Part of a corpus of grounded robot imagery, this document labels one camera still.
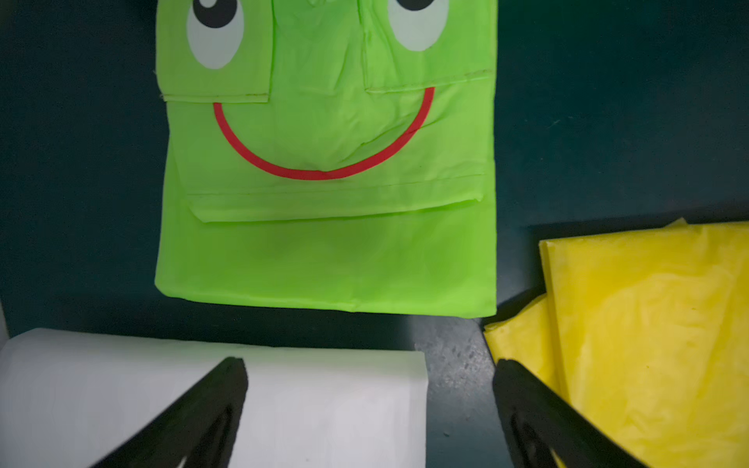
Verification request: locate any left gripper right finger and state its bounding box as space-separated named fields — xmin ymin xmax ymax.
xmin=493 ymin=359 xmax=644 ymax=467

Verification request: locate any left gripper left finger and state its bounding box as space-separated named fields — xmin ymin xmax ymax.
xmin=96 ymin=358 xmax=248 ymax=467

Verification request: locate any white raincoat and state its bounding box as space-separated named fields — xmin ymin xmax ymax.
xmin=1 ymin=329 xmax=428 ymax=467

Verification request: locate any yellow raincoat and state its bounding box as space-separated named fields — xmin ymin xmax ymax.
xmin=484 ymin=220 xmax=748 ymax=467

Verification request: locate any green frog raincoat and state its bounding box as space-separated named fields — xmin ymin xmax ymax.
xmin=155 ymin=0 xmax=497 ymax=319

